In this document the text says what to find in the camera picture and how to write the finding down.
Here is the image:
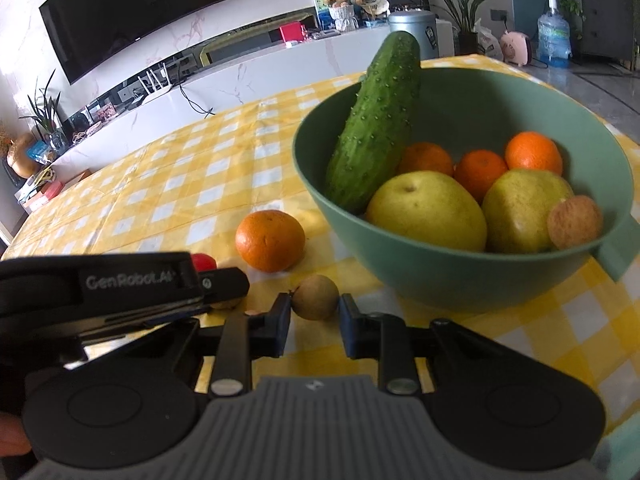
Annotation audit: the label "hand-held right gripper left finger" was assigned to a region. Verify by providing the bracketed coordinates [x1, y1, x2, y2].
[65, 294, 292, 397]

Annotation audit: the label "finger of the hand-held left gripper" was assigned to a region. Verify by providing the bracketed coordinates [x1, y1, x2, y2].
[197, 268, 250, 307]

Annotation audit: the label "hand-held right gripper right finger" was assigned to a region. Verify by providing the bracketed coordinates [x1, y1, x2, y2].
[339, 294, 531, 395]

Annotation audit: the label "brown kiwi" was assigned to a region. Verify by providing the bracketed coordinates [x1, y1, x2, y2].
[291, 275, 341, 321]

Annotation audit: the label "green colander bowl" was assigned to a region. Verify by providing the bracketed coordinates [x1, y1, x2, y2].
[292, 67, 640, 313]

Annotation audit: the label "orange mandarin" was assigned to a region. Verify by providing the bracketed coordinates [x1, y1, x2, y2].
[505, 131, 564, 177]
[454, 150, 509, 205]
[399, 142, 455, 177]
[235, 210, 306, 273]

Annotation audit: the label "green cucumber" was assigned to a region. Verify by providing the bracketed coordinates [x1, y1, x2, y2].
[325, 31, 422, 213]

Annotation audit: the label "person's left hand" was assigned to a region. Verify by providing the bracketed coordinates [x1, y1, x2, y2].
[0, 412, 32, 456]

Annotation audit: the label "pile of books and boxes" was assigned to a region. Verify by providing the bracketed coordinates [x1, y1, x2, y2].
[15, 167, 93, 213]

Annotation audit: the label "yellow checked tablecloth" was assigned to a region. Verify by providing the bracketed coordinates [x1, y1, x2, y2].
[7, 55, 640, 443]

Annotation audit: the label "yellow pear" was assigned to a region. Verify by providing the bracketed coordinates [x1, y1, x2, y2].
[481, 169, 575, 254]
[365, 171, 488, 252]

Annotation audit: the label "gold vase dried flowers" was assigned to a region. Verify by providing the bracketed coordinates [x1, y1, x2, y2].
[0, 120, 42, 179]

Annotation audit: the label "green plant glass vase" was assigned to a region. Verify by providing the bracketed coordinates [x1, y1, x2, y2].
[20, 70, 68, 151]

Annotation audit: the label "white router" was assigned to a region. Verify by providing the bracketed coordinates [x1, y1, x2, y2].
[139, 61, 174, 106]

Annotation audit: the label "white marble tv cabinet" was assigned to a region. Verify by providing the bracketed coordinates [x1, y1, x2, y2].
[15, 24, 457, 201]

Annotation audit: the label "red box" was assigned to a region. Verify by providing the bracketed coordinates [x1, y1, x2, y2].
[279, 22, 307, 44]

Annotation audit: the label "black flat television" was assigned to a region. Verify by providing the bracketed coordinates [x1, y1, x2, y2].
[39, 0, 233, 86]

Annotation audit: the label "green printed card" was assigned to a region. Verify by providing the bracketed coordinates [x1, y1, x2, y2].
[312, 0, 334, 31]

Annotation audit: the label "silver trash can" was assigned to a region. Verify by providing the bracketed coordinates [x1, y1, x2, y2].
[387, 10, 440, 61]

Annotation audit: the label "potted plant black pot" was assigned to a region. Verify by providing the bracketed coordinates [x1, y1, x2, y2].
[410, 0, 496, 57]

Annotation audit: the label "white plastic bag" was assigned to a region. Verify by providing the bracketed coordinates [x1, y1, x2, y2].
[472, 20, 505, 61]

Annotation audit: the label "pink pig heater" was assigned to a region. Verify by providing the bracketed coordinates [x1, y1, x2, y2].
[500, 30, 535, 67]

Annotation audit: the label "blue water bottle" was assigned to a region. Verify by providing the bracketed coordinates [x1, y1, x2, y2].
[537, 0, 572, 68]

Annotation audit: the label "dark grey drawer cabinet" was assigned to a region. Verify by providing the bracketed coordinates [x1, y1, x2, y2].
[577, 0, 640, 63]

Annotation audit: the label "black cable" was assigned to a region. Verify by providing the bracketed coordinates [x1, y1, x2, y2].
[179, 82, 217, 118]

